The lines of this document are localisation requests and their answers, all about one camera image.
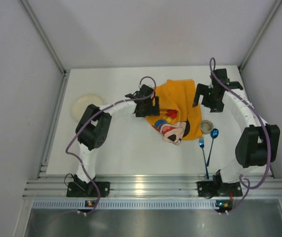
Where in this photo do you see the small metal cup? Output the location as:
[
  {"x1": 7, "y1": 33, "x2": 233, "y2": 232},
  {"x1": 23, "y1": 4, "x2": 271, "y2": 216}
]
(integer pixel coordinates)
[{"x1": 200, "y1": 119, "x2": 214, "y2": 134}]

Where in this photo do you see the orange cartoon mouse placemat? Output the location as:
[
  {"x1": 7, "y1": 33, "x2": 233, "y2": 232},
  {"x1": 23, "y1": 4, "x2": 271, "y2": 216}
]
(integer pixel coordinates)
[{"x1": 145, "y1": 79, "x2": 202, "y2": 146}]

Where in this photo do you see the blue metal spoon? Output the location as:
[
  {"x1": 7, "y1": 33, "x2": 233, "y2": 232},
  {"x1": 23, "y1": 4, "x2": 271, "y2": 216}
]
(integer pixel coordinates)
[{"x1": 207, "y1": 128, "x2": 219, "y2": 166}]

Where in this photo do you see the blue metal fork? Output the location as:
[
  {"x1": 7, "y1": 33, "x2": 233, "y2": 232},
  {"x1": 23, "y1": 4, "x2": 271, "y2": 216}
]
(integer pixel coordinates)
[{"x1": 199, "y1": 136, "x2": 210, "y2": 179}]

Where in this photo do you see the white round plate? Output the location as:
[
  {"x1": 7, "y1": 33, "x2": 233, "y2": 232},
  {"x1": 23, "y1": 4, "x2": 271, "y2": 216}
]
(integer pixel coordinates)
[{"x1": 70, "y1": 93, "x2": 106, "y2": 122}]

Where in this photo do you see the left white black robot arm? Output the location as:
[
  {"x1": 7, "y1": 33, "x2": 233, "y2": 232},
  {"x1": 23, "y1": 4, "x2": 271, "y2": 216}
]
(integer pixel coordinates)
[{"x1": 75, "y1": 84, "x2": 159, "y2": 184}]

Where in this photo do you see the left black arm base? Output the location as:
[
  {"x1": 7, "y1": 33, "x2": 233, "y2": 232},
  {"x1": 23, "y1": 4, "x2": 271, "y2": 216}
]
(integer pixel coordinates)
[{"x1": 66, "y1": 175, "x2": 110, "y2": 198}]

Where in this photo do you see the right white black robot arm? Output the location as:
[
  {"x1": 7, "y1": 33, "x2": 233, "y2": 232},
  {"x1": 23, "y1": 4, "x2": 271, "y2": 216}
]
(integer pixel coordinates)
[{"x1": 192, "y1": 69, "x2": 280, "y2": 187}]

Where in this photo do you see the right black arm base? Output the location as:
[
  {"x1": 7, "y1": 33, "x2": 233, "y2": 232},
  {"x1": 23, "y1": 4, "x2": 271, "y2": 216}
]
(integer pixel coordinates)
[{"x1": 197, "y1": 170, "x2": 243, "y2": 199}]

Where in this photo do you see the slotted cable duct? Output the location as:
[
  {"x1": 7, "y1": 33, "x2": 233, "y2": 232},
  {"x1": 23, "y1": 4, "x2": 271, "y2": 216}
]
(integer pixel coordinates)
[{"x1": 32, "y1": 199, "x2": 233, "y2": 210}]

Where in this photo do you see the aluminium mounting rail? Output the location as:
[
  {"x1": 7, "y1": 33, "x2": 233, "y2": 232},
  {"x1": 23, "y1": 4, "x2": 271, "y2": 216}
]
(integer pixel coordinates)
[{"x1": 23, "y1": 175, "x2": 282, "y2": 199}]

